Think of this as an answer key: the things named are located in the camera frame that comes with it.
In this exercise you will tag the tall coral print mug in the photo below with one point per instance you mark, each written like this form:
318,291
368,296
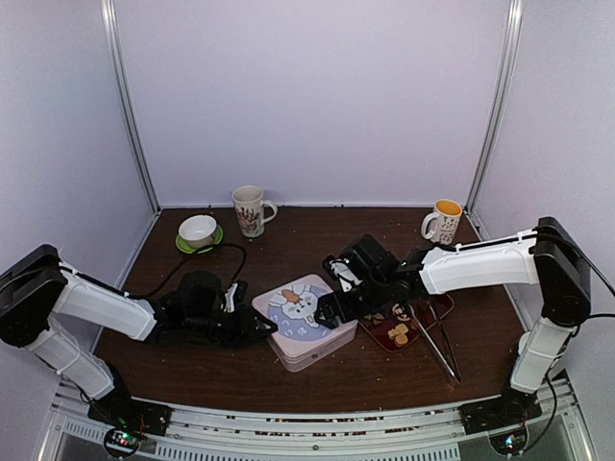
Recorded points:
252,210

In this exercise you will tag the green saucer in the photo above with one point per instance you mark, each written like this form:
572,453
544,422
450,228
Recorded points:
185,248

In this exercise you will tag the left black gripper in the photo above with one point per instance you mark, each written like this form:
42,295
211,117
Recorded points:
246,327

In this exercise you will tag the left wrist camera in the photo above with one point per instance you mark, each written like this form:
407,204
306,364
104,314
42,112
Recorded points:
234,296

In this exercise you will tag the bunny print tin lid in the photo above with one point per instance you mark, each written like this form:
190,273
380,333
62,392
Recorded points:
295,301

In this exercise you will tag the yellow interior mug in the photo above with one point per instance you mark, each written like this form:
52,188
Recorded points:
441,224

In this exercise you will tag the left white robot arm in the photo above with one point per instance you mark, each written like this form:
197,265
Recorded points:
40,287

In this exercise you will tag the front metal rail base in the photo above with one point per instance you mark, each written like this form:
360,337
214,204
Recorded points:
427,433

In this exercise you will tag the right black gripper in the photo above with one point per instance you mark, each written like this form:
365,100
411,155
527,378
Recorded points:
324,306

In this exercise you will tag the right aluminium frame post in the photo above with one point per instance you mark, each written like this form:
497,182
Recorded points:
512,34

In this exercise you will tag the red chocolate tray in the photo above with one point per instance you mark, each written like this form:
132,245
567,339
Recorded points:
395,319

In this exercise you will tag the white bowl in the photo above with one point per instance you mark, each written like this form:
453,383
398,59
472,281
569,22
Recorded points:
198,229

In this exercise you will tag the tan fluted round chocolate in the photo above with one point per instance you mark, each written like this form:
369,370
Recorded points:
400,340

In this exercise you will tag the white bowl off table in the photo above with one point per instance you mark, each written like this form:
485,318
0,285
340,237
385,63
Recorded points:
521,345

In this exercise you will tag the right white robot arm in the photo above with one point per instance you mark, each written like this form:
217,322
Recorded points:
370,277

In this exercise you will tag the metal tongs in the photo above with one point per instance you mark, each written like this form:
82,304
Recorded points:
431,327

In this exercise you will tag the white divided tin box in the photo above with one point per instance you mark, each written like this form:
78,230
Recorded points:
300,346

